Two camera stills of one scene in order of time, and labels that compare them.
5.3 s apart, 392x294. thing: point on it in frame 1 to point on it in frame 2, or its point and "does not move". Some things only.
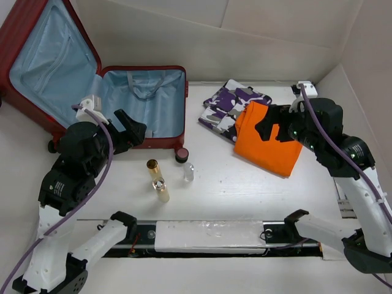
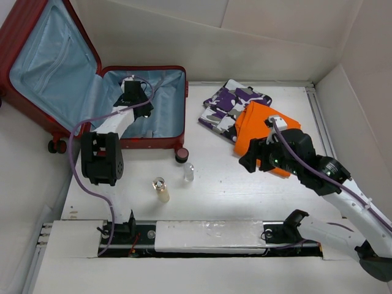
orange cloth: (277, 157) does not move
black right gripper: (276, 114) to (258, 147)
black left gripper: (134, 135) to (146, 108)
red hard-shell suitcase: (48, 64) does not move
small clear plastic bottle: (188, 172) does not move
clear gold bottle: (158, 184) does not move
